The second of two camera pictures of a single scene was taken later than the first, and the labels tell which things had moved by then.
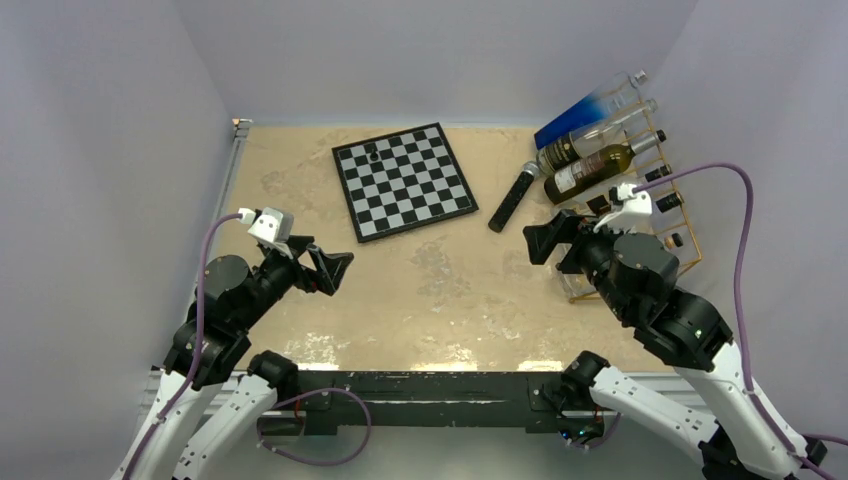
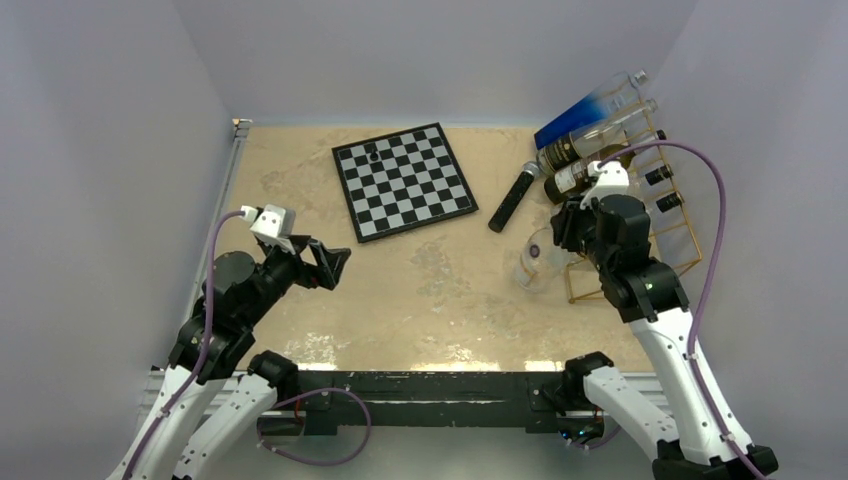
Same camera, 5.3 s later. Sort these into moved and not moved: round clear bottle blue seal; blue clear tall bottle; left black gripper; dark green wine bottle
Moved: round clear bottle blue seal
Not moved: left black gripper; dark green wine bottle; blue clear tall bottle
